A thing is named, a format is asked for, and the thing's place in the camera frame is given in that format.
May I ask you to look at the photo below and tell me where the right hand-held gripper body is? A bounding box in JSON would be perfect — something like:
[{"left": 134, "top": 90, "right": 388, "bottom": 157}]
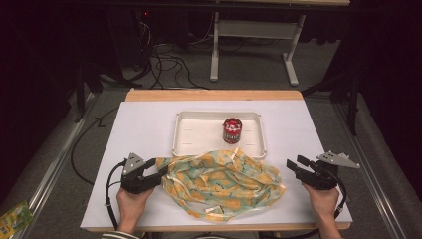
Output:
[{"left": 300, "top": 150, "right": 361, "bottom": 191}]

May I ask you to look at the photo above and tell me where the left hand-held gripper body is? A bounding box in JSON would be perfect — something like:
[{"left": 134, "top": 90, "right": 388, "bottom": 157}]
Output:
[{"left": 119, "top": 151, "right": 154, "bottom": 195}]

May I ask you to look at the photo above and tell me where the white plastic tray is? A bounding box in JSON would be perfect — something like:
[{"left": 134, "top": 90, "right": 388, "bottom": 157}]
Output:
[{"left": 172, "top": 111, "right": 268, "bottom": 160}]

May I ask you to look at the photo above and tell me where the orange print fabric bag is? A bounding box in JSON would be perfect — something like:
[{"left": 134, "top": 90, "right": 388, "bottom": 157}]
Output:
[{"left": 155, "top": 146, "right": 287, "bottom": 224}]

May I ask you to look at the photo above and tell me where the red can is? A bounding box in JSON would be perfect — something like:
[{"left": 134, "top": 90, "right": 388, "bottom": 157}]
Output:
[{"left": 222, "top": 117, "right": 244, "bottom": 145}]

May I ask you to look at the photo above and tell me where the person's left hand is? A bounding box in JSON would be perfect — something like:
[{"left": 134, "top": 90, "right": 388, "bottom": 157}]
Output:
[{"left": 115, "top": 186, "right": 155, "bottom": 234}]

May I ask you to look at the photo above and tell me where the person's right hand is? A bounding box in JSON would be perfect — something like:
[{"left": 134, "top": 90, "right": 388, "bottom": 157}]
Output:
[{"left": 302, "top": 182, "right": 341, "bottom": 232}]

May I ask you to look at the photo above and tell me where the white table sheet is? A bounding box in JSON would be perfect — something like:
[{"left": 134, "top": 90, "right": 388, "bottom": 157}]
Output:
[{"left": 80, "top": 99, "right": 353, "bottom": 231}]

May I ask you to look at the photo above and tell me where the black metal stand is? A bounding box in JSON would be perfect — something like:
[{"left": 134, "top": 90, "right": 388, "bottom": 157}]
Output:
[
  {"left": 300, "top": 71, "right": 363, "bottom": 136},
  {"left": 73, "top": 56, "right": 105, "bottom": 124}
]

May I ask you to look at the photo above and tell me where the green yellow packet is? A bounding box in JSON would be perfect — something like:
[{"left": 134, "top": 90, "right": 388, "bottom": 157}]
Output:
[{"left": 0, "top": 200, "right": 35, "bottom": 239}]

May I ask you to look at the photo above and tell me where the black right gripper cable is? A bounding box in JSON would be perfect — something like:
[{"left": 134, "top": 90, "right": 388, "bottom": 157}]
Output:
[{"left": 332, "top": 178, "right": 348, "bottom": 221}]

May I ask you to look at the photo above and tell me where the aluminium floor rail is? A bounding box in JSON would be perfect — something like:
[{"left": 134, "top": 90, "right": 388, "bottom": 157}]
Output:
[
  {"left": 13, "top": 93, "right": 98, "bottom": 239},
  {"left": 332, "top": 102, "right": 401, "bottom": 239}
]

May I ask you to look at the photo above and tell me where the thin black floor cable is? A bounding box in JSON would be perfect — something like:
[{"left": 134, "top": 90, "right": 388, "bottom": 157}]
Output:
[{"left": 70, "top": 106, "right": 121, "bottom": 186}]

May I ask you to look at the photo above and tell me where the tangle of black floor cables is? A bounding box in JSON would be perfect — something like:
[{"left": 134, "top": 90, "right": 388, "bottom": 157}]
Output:
[{"left": 130, "top": 13, "right": 213, "bottom": 91}]

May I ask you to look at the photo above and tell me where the white metal desk frame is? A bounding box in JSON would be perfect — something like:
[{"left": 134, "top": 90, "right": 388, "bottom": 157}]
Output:
[{"left": 209, "top": 11, "right": 307, "bottom": 88}]

